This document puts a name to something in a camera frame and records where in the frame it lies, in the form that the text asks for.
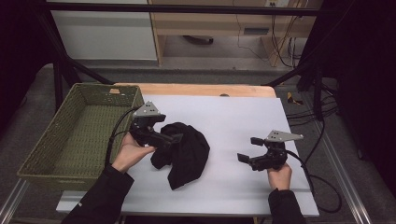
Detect wooden table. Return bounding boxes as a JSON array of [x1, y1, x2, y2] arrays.
[[113, 81, 277, 99]]

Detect aluminium rail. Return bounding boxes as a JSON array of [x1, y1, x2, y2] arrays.
[[305, 117, 374, 224], [0, 178, 31, 224]]

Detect thin black cable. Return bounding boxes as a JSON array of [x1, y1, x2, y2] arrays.
[[231, 0, 271, 63]]

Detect person's left hand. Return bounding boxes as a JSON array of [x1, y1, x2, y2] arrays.
[[110, 132, 157, 175]]

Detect dark chair base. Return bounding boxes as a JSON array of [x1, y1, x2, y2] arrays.
[[182, 35, 215, 46]]

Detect hand-held gripper black cable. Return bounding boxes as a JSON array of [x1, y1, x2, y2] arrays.
[[104, 106, 140, 168], [285, 149, 343, 215]]

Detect black metal stand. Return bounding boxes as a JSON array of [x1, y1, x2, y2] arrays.
[[33, 8, 115, 110], [262, 61, 332, 121]]

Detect hanging desk cables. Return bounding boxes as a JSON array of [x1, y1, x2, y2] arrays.
[[270, 14, 304, 68]]

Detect black cloth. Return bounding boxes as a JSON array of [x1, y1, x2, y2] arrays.
[[149, 121, 211, 191]]

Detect person's right hand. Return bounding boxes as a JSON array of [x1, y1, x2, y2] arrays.
[[266, 162, 294, 191]]

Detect left hand-held gripper black cable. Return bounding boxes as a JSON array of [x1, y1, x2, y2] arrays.
[[104, 106, 140, 168]]

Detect white board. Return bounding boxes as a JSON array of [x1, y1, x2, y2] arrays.
[[55, 94, 321, 218]]

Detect light wooden desk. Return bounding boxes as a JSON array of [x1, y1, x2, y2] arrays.
[[147, 0, 324, 68]]

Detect black curtain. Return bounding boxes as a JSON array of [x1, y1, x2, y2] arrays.
[[298, 0, 396, 198], [0, 0, 61, 138]]

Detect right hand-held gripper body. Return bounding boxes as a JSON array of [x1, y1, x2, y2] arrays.
[[249, 130, 304, 172]]

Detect white cabinet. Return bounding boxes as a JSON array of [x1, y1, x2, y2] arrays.
[[49, 0, 159, 62]]

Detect bundle of black floor cables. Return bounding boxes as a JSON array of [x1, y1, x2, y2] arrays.
[[285, 92, 341, 126]]

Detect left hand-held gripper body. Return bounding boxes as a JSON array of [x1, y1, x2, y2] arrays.
[[128, 100, 174, 150]]

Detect right hand-held gripper black cable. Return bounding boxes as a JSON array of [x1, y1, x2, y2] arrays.
[[285, 149, 343, 215]]

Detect yellow and black tool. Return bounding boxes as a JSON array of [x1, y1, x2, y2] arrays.
[[286, 91, 304, 106]]

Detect black horizontal frame bar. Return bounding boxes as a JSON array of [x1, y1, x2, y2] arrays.
[[46, 2, 322, 17]]

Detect green woven basket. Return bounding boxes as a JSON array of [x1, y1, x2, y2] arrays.
[[16, 81, 146, 192]]

